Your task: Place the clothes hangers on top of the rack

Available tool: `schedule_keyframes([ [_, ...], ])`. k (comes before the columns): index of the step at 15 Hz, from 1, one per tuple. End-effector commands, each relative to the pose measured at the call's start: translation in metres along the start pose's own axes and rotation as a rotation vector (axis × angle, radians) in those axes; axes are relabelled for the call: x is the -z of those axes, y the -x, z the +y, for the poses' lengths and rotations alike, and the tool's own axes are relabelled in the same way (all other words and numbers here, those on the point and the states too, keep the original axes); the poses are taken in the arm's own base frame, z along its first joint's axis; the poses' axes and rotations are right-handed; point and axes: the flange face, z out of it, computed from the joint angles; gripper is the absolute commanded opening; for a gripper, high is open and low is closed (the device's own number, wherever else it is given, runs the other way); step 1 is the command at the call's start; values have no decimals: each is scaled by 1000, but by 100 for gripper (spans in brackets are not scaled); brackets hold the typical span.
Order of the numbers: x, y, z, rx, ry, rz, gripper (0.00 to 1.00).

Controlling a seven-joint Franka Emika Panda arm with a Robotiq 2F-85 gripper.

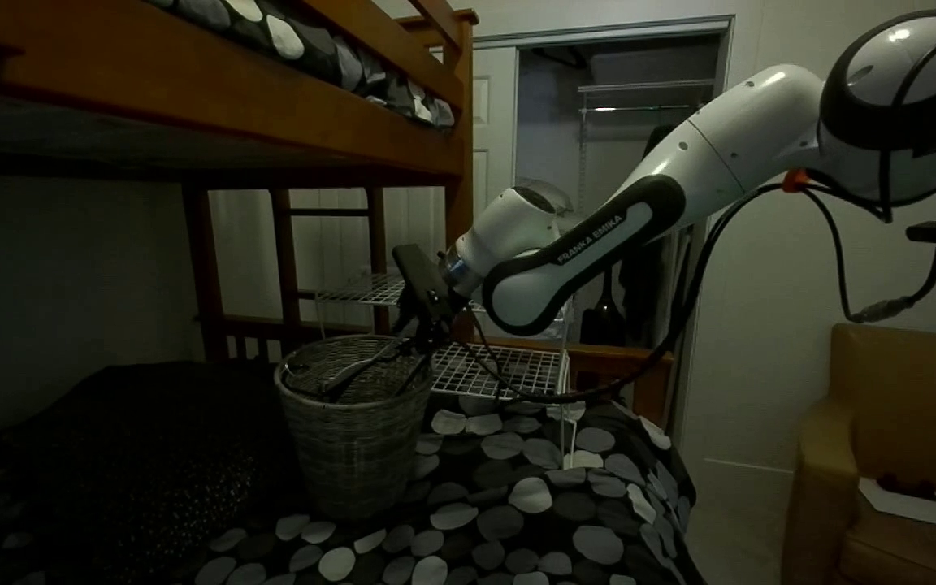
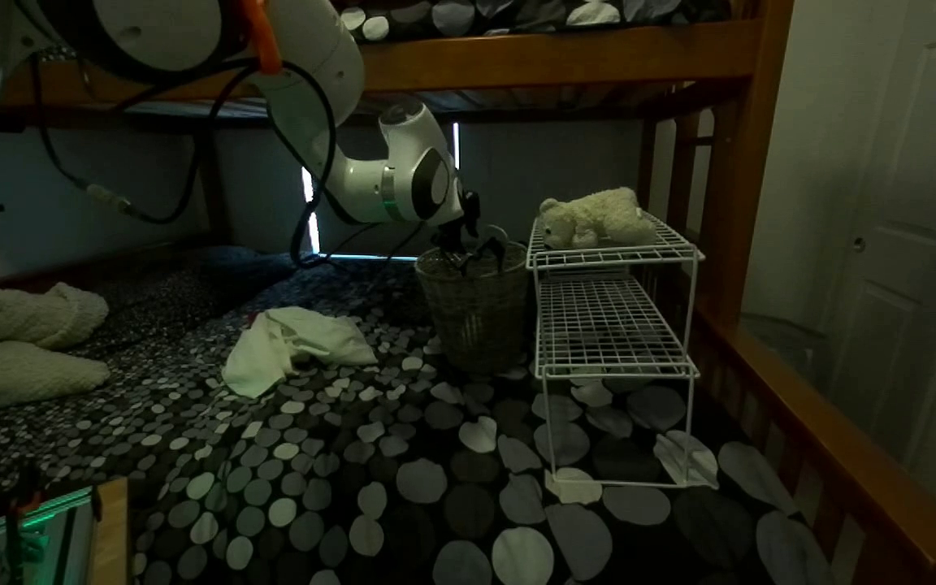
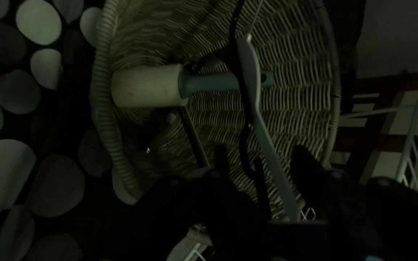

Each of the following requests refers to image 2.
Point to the cream plush toy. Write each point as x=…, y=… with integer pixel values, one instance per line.
x=593, y=220

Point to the green glowing box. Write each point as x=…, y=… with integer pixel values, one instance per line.
x=41, y=537

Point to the blue crumpled cloth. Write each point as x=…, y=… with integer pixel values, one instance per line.
x=260, y=272

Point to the dotted bunk mattress cover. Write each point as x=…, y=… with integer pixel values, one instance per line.
x=490, y=14

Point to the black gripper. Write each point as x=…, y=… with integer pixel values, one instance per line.
x=458, y=223

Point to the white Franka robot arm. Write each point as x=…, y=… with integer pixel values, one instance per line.
x=308, y=67

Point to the woven wicker basket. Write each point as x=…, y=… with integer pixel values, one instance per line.
x=480, y=315

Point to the black grey dotted bedspread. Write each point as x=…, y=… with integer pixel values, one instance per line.
x=383, y=467

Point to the grey clothes hanger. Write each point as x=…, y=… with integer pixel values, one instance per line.
x=440, y=263

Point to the translucent container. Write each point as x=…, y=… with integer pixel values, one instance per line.
x=782, y=346

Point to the white panel door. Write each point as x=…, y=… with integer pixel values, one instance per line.
x=910, y=263

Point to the wooden bunk bed frame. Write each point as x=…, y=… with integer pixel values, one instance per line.
x=773, y=163

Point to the white crumpled cloth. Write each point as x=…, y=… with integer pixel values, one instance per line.
x=292, y=342

